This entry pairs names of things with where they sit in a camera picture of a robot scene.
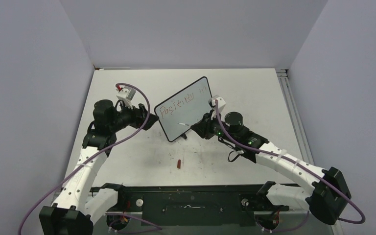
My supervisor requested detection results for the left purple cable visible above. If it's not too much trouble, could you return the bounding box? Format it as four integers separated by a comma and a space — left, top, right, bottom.
18, 83, 163, 235

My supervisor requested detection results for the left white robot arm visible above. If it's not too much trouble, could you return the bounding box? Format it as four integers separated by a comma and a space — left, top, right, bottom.
39, 99, 159, 235

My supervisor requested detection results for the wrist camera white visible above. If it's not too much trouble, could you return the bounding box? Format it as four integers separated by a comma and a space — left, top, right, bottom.
116, 84, 136, 109
209, 95, 227, 113

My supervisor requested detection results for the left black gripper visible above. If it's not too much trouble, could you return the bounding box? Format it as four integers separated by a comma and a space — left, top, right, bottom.
109, 99, 158, 133

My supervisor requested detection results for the small black-framed whiteboard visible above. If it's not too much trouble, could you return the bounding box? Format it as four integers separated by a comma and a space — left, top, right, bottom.
154, 76, 212, 142

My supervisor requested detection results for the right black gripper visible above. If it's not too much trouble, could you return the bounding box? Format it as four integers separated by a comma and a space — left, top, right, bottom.
191, 109, 238, 144

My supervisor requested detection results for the aluminium frame rail right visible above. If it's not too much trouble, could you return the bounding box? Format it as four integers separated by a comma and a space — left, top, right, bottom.
276, 69, 314, 165

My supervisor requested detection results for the purple cable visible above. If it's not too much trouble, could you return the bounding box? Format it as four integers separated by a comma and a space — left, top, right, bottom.
18, 83, 163, 235
214, 99, 366, 224

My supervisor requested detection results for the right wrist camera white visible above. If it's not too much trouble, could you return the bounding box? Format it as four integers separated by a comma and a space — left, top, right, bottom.
209, 95, 227, 113

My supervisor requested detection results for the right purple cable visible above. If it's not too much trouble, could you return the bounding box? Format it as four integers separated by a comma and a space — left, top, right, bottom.
214, 99, 366, 224

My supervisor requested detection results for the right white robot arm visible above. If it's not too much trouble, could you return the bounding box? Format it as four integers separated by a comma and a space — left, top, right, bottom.
190, 112, 351, 225

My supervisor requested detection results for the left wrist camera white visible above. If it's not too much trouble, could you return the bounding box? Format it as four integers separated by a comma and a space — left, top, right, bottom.
116, 84, 136, 109

